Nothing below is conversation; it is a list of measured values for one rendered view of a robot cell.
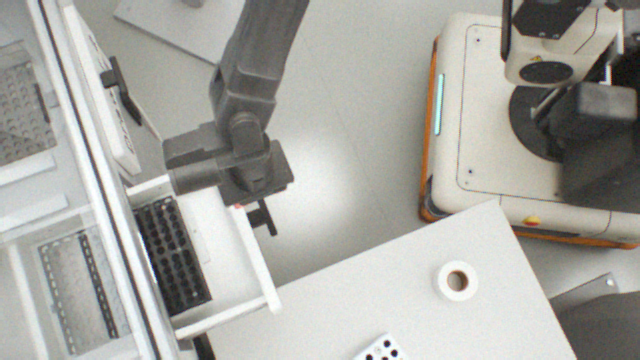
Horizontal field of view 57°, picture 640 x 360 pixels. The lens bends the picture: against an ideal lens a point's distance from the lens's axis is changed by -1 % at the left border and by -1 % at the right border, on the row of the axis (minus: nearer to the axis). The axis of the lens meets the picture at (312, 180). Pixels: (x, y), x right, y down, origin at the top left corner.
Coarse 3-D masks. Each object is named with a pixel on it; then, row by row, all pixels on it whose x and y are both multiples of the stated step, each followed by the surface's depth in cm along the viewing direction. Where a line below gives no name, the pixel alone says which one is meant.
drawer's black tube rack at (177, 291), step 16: (160, 208) 94; (144, 224) 93; (160, 224) 96; (176, 224) 96; (144, 240) 95; (160, 240) 96; (160, 256) 92; (176, 256) 95; (160, 272) 91; (176, 272) 91; (192, 272) 94; (160, 288) 91; (176, 288) 94; (192, 288) 91; (208, 288) 93; (176, 304) 90; (192, 304) 90
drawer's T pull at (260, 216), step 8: (264, 200) 93; (256, 208) 93; (264, 208) 93; (248, 216) 93; (256, 216) 93; (264, 216) 93; (256, 224) 92; (264, 224) 93; (272, 224) 92; (272, 232) 92
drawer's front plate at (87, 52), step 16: (80, 16) 103; (80, 32) 98; (80, 48) 98; (96, 64) 100; (96, 80) 96; (96, 96) 95; (112, 112) 97; (112, 128) 94; (112, 144) 93; (128, 144) 101; (128, 160) 96
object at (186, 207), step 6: (186, 204) 99; (186, 210) 99; (192, 210) 100; (186, 216) 99; (192, 216) 99; (192, 222) 98; (192, 228) 98; (198, 228) 98; (192, 234) 98; (198, 234) 98; (198, 240) 98; (198, 246) 97; (204, 246) 98; (198, 252) 97; (204, 252) 97; (204, 258) 97
